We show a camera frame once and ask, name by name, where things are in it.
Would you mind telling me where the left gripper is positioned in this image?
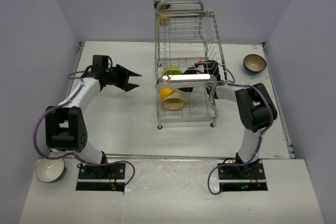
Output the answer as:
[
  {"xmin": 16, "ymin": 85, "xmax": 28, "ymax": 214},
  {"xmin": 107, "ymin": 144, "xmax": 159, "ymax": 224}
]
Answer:
[{"xmin": 104, "ymin": 65, "xmax": 140, "ymax": 91}]

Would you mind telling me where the lime green bowl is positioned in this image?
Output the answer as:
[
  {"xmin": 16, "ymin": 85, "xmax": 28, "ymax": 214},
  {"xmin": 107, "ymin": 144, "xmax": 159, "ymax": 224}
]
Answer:
[{"xmin": 162, "ymin": 66, "xmax": 183, "ymax": 76}]

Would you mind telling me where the beige bowl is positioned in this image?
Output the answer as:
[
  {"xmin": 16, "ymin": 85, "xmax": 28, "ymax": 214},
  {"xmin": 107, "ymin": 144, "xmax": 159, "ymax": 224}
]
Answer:
[{"xmin": 162, "ymin": 90, "xmax": 186, "ymax": 111}]

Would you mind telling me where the yellow orange bowl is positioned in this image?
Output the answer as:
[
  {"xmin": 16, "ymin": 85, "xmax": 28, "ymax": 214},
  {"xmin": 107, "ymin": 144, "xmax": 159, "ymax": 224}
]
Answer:
[{"xmin": 159, "ymin": 88, "xmax": 173, "ymax": 100}]

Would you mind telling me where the dark blue bowl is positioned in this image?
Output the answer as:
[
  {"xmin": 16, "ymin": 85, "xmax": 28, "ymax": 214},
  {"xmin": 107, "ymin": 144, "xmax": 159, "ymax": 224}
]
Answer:
[{"xmin": 243, "ymin": 54, "xmax": 267, "ymax": 73}]

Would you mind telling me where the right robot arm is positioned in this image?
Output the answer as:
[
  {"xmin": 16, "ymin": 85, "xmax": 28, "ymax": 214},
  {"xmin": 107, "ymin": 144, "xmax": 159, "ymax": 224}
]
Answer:
[{"xmin": 214, "ymin": 77, "xmax": 278, "ymax": 178}]

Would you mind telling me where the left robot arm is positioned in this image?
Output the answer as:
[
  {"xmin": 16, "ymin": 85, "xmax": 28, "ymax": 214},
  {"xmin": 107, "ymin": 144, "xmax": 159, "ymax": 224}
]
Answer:
[{"xmin": 44, "ymin": 55, "xmax": 141, "ymax": 178}]

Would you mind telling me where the stainless steel dish rack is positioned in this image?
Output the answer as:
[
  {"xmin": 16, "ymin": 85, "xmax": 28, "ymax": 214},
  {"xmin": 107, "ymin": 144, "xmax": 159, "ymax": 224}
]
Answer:
[{"xmin": 154, "ymin": 0, "xmax": 227, "ymax": 130}]

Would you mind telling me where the steel perforated cutlery holder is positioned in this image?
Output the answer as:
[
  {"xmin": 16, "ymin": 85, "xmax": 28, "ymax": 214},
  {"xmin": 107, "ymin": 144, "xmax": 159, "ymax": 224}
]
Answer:
[{"xmin": 153, "ymin": 0, "xmax": 170, "ymax": 27}]

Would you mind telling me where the white bowl dark outside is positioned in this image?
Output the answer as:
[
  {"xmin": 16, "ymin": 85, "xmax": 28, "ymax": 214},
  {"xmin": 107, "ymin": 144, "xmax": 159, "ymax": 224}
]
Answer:
[{"xmin": 35, "ymin": 155, "xmax": 67, "ymax": 183}]

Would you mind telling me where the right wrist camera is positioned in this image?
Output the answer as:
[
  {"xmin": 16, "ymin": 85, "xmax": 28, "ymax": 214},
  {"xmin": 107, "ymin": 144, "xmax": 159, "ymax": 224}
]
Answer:
[{"xmin": 192, "ymin": 60, "xmax": 207, "ymax": 69}]

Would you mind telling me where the aluminium table rail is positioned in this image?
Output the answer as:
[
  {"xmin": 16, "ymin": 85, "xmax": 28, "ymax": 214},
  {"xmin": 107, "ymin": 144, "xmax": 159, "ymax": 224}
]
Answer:
[{"xmin": 49, "ymin": 142, "xmax": 238, "ymax": 164}]

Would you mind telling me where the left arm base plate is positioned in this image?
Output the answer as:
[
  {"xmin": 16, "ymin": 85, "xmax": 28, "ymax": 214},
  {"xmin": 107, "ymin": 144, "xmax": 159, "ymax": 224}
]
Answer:
[{"xmin": 76, "ymin": 163, "xmax": 125, "ymax": 192}]

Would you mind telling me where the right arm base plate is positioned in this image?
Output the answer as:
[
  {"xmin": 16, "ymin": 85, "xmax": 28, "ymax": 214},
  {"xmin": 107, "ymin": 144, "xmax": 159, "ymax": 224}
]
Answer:
[{"xmin": 217, "ymin": 160, "xmax": 268, "ymax": 192}]

